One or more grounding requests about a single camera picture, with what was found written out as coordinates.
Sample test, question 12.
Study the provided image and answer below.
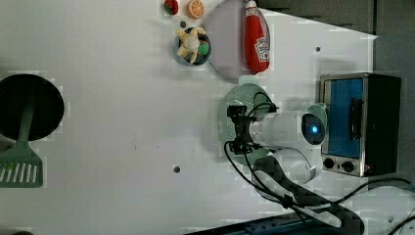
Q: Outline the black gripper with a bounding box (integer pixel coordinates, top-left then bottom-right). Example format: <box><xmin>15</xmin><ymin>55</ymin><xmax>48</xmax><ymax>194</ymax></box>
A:
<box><xmin>227</xmin><ymin>106</ymin><xmax>258</xmax><ymax>155</ymax></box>

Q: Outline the mint green plastic strainer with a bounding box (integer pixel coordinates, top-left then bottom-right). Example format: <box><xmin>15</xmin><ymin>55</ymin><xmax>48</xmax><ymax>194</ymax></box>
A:
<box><xmin>216</xmin><ymin>76</ymin><xmax>277</xmax><ymax>165</ymax></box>

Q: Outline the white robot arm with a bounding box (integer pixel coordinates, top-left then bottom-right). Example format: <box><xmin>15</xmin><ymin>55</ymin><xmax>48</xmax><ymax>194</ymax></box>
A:
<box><xmin>224</xmin><ymin>103</ymin><xmax>365</xmax><ymax>235</ymax></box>

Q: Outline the small mint green cup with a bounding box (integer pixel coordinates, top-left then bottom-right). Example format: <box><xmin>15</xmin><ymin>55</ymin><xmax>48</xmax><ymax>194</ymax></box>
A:
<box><xmin>305</xmin><ymin>103</ymin><xmax>328</xmax><ymax>127</ymax></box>

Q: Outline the red ketchup bottle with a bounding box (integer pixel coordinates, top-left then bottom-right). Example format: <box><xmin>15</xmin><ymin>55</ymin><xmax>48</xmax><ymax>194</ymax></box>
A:
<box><xmin>245</xmin><ymin>0</ymin><xmax>269</xmax><ymax>73</ymax></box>

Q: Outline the green toy in bowl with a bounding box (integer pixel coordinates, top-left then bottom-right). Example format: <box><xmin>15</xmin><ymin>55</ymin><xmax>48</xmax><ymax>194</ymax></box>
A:
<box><xmin>198</xmin><ymin>41</ymin><xmax>209</xmax><ymax>56</ymax></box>

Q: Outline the blue bowl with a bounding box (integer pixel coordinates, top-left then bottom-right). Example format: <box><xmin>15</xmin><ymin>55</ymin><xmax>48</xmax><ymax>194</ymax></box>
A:
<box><xmin>173</xmin><ymin>26</ymin><xmax>212</xmax><ymax>67</ymax></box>

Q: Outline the grey round plate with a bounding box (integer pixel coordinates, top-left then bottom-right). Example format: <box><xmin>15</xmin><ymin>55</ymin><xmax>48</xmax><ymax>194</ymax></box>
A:
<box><xmin>207</xmin><ymin>0</ymin><xmax>270</xmax><ymax>78</ymax></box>

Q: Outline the cream plush bunny toy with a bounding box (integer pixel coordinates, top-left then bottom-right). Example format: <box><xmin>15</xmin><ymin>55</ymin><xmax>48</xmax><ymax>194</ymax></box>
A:
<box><xmin>176</xmin><ymin>26</ymin><xmax>207</xmax><ymax>65</ymax></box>

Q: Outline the silver toaster oven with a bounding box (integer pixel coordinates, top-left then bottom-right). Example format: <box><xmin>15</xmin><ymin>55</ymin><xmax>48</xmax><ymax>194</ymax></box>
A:
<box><xmin>320</xmin><ymin>72</ymin><xmax>401</xmax><ymax>177</ymax></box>

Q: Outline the orange slice toy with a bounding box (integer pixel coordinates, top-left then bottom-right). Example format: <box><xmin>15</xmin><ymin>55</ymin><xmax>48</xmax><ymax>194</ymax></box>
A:
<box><xmin>186</xmin><ymin>0</ymin><xmax>205</xmax><ymax>20</ymax></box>

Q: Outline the red strawberry toy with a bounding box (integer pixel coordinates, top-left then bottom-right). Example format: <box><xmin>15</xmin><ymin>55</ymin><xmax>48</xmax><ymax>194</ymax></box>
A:
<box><xmin>163</xmin><ymin>0</ymin><xmax>179</xmax><ymax>16</ymax></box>

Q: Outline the green slotted spatula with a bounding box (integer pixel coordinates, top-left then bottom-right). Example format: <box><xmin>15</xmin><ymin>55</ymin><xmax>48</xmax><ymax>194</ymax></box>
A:
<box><xmin>0</xmin><ymin>98</ymin><xmax>43</xmax><ymax>188</ymax></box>

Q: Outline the black round pan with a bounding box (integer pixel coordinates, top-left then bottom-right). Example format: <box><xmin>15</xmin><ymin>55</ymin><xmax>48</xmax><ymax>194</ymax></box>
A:
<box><xmin>0</xmin><ymin>73</ymin><xmax>65</xmax><ymax>141</ymax></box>

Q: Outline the blue metal frame rail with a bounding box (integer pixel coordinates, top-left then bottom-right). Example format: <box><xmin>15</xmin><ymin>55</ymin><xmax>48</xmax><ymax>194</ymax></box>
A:
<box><xmin>185</xmin><ymin>213</ymin><xmax>313</xmax><ymax>235</ymax></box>

